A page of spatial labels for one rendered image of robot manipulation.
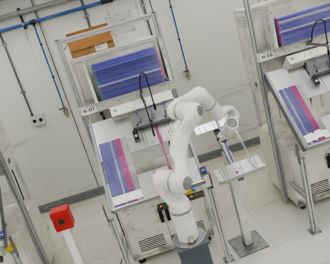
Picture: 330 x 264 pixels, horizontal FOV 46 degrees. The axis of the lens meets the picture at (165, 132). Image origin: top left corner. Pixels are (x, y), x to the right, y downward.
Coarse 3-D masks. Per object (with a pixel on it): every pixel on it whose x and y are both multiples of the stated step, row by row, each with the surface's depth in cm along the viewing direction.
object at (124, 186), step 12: (108, 144) 290; (120, 144) 289; (108, 156) 286; (120, 156) 285; (108, 168) 282; (120, 168) 281; (132, 168) 281; (108, 180) 278; (120, 180) 278; (132, 180) 277; (120, 192) 274; (132, 192) 273; (120, 204) 270
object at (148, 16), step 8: (144, 16) 286; (112, 24) 284; (120, 24) 286; (128, 24) 286; (88, 32) 283; (96, 32) 284; (64, 40) 283; (72, 40) 283; (160, 40) 286; (168, 64) 292; (88, 72) 284; (168, 72) 293; (88, 80) 286; (168, 80) 298; (144, 88) 294; (96, 96) 301; (88, 104) 294; (96, 104) 296; (88, 112) 296; (208, 208) 315; (232, 256) 301
